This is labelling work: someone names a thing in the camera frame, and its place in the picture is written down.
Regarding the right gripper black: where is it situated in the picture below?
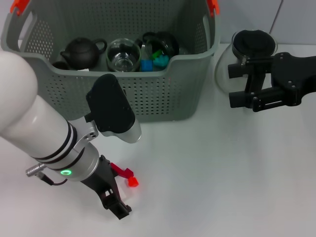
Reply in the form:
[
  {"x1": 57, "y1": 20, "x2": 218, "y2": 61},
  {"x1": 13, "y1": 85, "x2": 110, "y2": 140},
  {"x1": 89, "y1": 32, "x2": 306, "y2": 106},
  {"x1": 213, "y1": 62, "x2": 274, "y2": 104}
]
[{"x1": 228, "y1": 52, "x2": 316, "y2": 113}]

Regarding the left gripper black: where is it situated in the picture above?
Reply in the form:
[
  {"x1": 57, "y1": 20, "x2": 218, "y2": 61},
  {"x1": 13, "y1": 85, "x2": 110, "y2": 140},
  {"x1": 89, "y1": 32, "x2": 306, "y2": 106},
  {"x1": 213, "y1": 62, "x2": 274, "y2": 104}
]
[{"x1": 80, "y1": 155, "x2": 133, "y2": 221}]

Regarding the dark red curved block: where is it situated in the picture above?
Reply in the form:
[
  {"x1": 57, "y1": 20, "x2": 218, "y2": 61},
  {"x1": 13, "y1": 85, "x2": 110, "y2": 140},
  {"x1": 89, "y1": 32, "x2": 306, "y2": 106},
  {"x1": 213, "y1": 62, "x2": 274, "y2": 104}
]
[{"x1": 110, "y1": 162, "x2": 135, "y2": 179}]

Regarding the teal square plate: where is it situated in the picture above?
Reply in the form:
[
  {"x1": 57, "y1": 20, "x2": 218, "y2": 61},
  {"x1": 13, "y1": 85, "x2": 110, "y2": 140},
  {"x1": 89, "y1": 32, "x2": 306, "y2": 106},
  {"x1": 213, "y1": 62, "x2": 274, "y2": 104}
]
[{"x1": 153, "y1": 55, "x2": 171, "y2": 68}]

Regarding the glass teacup with black sleeve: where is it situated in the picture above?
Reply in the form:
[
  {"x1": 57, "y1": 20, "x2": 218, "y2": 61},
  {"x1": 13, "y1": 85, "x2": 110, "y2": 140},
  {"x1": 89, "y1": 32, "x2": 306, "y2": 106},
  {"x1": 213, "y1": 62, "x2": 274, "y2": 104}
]
[
  {"x1": 106, "y1": 38, "x2": 143, "y2": 73},
  {"x1": 142, "y1": 31, "x2": 180, "y2": 60}
]

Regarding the blue square plate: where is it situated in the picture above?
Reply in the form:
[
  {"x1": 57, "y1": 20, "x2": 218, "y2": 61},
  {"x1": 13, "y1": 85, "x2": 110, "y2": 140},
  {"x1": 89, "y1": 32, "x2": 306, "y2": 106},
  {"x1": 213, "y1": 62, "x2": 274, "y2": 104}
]
[{"x1": 141, "y1": 59, "x2": 154, "y2": 73}]

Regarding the grey perforated storage bin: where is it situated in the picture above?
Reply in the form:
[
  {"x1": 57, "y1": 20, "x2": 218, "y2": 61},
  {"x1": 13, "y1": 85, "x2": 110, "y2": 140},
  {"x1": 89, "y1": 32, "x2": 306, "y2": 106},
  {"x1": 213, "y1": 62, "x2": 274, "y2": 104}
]
[{"x1": 0, "y1": 0, "x2": 221, "y2": 123}]

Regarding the dark clay teapot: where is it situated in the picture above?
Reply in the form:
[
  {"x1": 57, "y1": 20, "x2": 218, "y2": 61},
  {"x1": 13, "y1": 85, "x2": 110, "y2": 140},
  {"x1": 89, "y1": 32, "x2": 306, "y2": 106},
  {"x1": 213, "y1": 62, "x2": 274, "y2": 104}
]
[{"x1": 60, "y1": 37, "x2": 109, "y2": 71}]

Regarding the glass carafe with black handle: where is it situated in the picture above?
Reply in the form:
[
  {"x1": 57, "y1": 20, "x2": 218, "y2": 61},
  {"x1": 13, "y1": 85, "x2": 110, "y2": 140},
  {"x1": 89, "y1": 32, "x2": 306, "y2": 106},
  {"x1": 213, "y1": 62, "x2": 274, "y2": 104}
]
[{"x1": 214, "y1": 29, "x2": 278, "y2": 109}]

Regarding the orange bin handle latch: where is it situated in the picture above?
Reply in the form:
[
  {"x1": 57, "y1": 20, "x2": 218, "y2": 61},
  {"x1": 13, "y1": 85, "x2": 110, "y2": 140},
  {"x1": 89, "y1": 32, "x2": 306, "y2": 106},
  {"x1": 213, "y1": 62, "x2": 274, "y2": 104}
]
[
  {"x1": 9, "y1": 0, "x2": 30, "y2": 14},
  {"x1": 206, "y1": 0, "x2": 221, "y2": 17}
]

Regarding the left wrist camera housing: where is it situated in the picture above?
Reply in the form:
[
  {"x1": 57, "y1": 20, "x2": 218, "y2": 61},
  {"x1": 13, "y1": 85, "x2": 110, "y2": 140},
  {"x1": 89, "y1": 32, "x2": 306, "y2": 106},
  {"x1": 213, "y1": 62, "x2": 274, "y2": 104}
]
[{"x1": 85, "y1": 73, "x2": 142, "y2": 144}]

